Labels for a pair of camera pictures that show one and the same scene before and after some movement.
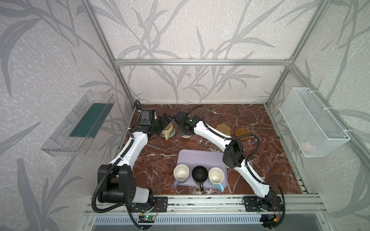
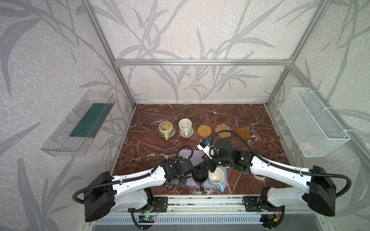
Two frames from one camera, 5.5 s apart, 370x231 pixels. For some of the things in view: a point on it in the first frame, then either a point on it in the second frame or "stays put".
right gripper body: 181,121 → 209,163
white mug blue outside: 216,175 stays put
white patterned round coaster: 186,136 stays put
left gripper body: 161,123 → 181,178
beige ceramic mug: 167,131 stays put
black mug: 199,174 stays put
